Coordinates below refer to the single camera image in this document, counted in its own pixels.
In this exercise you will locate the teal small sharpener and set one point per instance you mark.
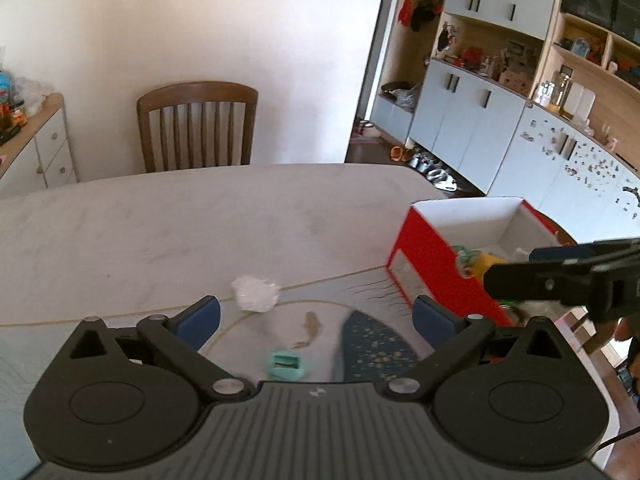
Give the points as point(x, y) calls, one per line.
point(286, 366)

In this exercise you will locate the red cardboard box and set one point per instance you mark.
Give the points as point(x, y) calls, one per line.
point(422, 263)

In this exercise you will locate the yellow small box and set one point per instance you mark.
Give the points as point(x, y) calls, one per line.
point(482, 263)

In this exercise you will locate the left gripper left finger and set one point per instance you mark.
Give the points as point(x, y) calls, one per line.
point(174, 344)

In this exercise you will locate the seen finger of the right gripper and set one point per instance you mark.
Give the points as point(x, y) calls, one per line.
point(530, 277)

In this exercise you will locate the light blue cabinet wall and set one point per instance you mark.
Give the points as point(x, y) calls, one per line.
point(537, 99)

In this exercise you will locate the white crumpled tissue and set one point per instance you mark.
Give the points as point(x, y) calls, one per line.
point(255, 295)

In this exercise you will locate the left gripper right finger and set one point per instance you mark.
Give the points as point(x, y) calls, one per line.
point(455, 342)

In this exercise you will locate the white sideboard with drawers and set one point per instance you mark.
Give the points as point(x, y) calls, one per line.
point(38, 158)

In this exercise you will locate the white sneakers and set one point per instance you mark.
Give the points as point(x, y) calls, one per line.
point(441, 180)

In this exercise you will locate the green round foil packet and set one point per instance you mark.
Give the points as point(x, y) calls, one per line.
point(465, 259)

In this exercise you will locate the wooden chair behind table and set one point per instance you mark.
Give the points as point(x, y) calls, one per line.
point(197, 124)

